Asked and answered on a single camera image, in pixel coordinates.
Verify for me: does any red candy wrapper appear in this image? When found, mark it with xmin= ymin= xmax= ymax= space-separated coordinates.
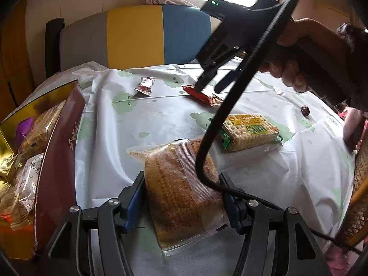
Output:
xmin=182 ymin=84 xmax=223 ymax=107

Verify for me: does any green yellow cracker pack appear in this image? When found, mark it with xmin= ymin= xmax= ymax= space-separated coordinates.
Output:
xmin=218 ymin=114 xmax=281 ymax=151

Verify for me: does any floral white candy bar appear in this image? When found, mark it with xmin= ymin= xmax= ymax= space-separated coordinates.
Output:
xmin=135 ymin=77 xmax=155 ymax=97

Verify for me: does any white Ba Zhen cake packet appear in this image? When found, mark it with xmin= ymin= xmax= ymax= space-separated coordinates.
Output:
xmin=1 ymin=153 xmax=44 ymax=222

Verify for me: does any yellow puffed rice cake pack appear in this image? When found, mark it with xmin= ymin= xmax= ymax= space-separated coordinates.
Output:
xmin=18 ymin=100 xmax=66 ymax=163

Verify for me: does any brown bread packet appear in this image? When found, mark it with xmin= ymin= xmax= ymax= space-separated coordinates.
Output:
xmin=127 ymin=139 xmax=228 ymax=257

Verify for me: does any purple snack packet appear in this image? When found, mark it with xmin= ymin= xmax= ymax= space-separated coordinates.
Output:
xmin=14 ymin=117 xmax=34 ymax=148

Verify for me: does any large orange snack bag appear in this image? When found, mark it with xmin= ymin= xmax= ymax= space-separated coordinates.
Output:
xmin=1 ymin=211 xmax=34 ymax=235

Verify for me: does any long gold snack box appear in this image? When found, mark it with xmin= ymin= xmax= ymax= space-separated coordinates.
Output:
xmin=0 ymin=132 xmax=17 ymax=183

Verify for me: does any person right hand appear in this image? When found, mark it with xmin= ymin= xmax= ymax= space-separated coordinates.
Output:
xmin=258 ymin=19 xmax=358 ymax=106

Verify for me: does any gold and maroon gift box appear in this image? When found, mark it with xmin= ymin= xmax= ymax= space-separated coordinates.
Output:
xmin=1 ymin=80 xmax=86 ymax=261

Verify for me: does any grey yellow blue chair back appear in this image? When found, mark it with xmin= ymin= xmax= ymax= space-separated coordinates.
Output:
xmin=59 ymin=5 xmax=220 ymax=70

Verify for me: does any white cloud-print tablecloth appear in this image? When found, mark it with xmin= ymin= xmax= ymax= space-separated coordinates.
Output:
xmin=17 ymin=60 xmax=356 ymax=276

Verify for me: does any red jujube date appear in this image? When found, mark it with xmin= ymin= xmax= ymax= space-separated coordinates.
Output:
xmin=301 ymin=105 xmax=310 ymax=117

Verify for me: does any pink cloth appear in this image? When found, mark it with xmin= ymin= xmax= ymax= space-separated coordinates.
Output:
xmin=342 ymin=106 xmax=367 ymax=151

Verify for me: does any black cable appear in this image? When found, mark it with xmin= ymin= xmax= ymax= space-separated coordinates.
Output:
xmin=195 ymin=0 xmax=363 ymax=255

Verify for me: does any black post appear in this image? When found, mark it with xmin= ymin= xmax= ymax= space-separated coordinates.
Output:
xmin=44 ymin=18 xmax=65 ymax=78

